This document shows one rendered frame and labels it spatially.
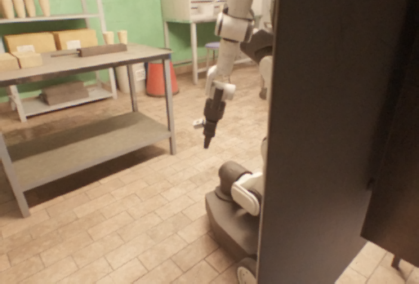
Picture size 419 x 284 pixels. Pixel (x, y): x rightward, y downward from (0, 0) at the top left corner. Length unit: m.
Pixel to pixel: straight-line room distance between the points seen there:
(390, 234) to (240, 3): 0.88
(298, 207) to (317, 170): 0.03
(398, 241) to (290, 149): 0.18
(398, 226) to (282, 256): 0.12
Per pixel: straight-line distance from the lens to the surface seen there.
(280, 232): 0.19
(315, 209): 0.23
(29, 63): 2.02
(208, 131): 1.23
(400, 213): 0.29
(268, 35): 1.15
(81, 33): 3.82
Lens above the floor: 1.22
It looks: 26 degrees down
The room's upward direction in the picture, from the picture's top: 1 degrees counter-clockwise
